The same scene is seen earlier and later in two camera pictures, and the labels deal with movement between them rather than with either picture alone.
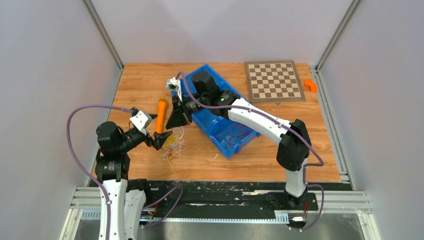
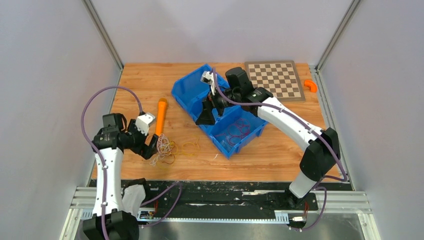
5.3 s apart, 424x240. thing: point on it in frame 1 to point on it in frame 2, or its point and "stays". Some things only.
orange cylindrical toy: (161, 119) stays
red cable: (235, 132) stays
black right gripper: (177, 118) to (206, 117)
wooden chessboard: (273, 81) stays
